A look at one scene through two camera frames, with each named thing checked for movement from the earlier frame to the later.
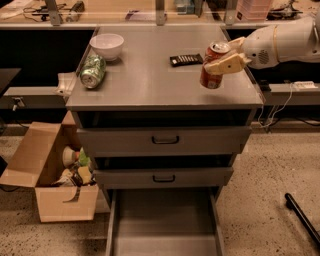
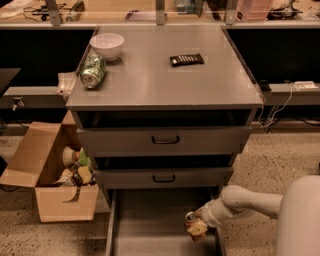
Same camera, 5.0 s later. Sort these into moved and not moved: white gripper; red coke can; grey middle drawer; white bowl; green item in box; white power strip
Moved: red coke can; white gripper
Not moved: white bowl; white power strip; green item in box; grey middle drawer
